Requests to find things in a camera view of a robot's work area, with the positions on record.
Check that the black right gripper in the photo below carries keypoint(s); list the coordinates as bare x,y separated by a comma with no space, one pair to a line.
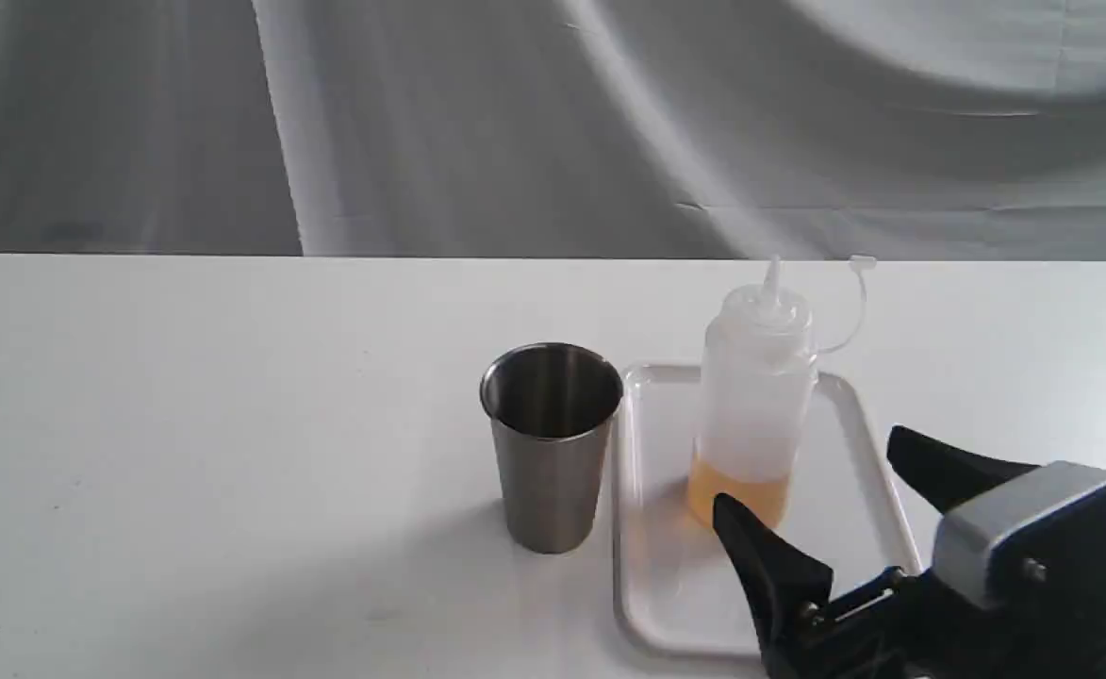
898,626

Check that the translucent squeeze bottle amber liquid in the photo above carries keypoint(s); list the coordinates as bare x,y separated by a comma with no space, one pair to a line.
759,368

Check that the stainless steel cup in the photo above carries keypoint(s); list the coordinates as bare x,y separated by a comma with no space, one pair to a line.
550,407

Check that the white plastic tray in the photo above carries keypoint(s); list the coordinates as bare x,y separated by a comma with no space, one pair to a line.
676,590

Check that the grey fabric backdrop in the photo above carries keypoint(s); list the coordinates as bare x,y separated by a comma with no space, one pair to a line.
616,129

